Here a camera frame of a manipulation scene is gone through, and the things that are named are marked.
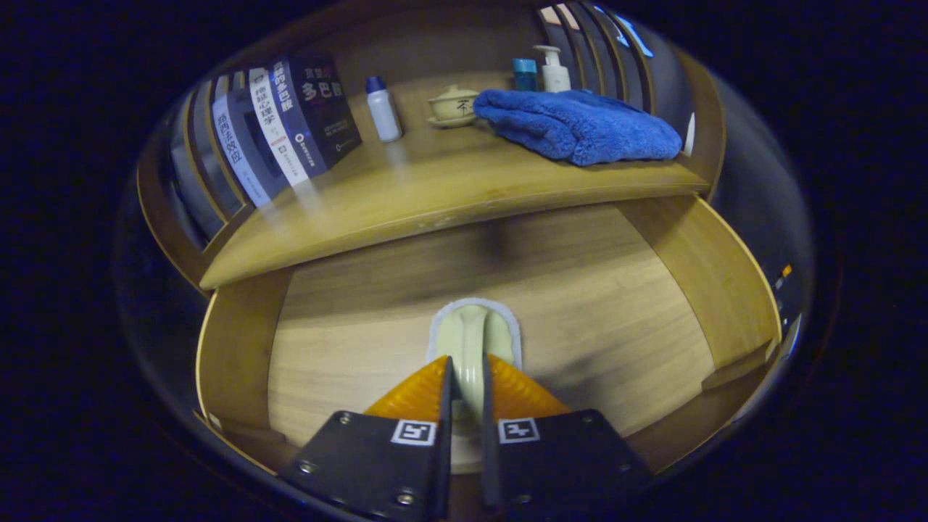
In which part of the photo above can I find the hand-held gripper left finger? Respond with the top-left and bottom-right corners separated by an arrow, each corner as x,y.
279,355 -> 454,522

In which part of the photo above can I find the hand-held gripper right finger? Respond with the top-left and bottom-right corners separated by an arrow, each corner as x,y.
480,353 -> 653,522

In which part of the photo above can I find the pale green brush with handle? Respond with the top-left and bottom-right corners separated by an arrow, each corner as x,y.
426,297 -> 524,436

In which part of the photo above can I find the wooden countertop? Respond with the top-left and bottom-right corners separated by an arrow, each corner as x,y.
199,69 -> 711,291

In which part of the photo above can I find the folded blue towel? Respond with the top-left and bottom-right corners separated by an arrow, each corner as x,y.
473,88 -> 683,167

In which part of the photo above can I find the white bottle with blue cap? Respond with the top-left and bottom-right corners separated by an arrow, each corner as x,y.
365,75 -> 403,144

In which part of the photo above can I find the black device with orange tip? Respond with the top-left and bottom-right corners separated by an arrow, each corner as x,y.
768,261 -> 802,341

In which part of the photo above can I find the beige lidded teacup with saucer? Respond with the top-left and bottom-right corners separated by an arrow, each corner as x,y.
426,84 -> 481,129

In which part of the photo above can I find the white book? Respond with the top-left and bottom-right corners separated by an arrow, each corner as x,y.
249,67 -> 309,188

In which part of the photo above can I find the black book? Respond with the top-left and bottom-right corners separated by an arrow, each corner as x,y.
290,54 -> 363,169

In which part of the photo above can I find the dark blue book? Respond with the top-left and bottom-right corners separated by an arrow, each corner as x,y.
268,59 -> 327,178

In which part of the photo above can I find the black backdrop cloth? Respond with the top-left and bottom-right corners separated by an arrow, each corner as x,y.
112,7 -> 816,378

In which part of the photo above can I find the white pump bottle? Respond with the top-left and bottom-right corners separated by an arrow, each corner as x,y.
533,45 -> 572,93

